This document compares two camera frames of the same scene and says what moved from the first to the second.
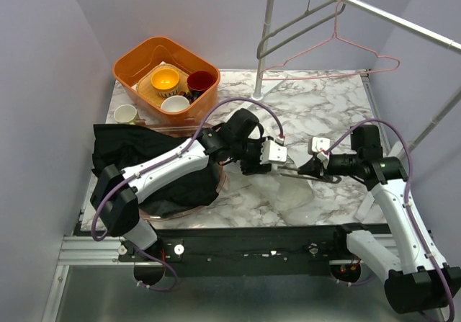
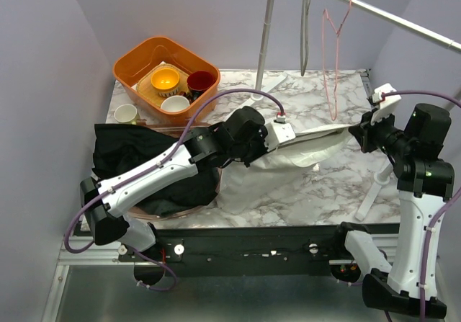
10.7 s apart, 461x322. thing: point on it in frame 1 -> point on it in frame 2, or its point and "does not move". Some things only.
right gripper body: x=343 y=164 -> x=384 y=134
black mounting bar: x=243 y=250 does not move
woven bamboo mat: x=145 y=85 does not move
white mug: x=126 y=114 does not move
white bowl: x=176 y=103 does not move
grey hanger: x=330 y=179 -> x=305 y=135
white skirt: x=292 y=198 -> x=252 y=186
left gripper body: x=249 y=155 does not move
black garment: x=124 y=147 does not move
